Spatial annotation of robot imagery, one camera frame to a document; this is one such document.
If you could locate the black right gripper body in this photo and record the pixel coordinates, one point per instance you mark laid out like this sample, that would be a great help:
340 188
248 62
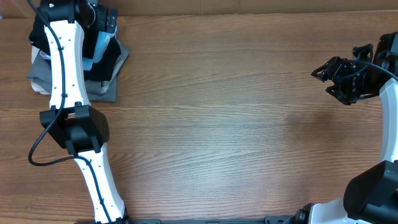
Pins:
337 79

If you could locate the black t-shirt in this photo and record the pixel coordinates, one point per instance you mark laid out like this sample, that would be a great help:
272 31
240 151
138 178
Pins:
38 39

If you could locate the light blue printed t-shirt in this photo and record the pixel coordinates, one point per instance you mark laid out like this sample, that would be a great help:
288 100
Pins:
99 46

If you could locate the white folded garment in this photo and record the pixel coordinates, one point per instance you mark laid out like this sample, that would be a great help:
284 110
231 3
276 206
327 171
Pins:
37 88

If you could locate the black folded garment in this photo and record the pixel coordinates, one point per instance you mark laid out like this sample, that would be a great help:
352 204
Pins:
102 70

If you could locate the grey folded garment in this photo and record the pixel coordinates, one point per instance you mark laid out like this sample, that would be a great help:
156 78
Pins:
40 73

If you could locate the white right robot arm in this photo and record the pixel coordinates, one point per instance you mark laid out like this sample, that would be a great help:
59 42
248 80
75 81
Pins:
370 197

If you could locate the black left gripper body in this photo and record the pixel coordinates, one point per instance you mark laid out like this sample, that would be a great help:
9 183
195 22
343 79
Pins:
102 17

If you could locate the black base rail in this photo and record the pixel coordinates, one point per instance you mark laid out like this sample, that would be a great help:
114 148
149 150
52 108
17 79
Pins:
265 220

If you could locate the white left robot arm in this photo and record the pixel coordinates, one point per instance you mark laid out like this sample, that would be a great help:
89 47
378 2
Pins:
71 120

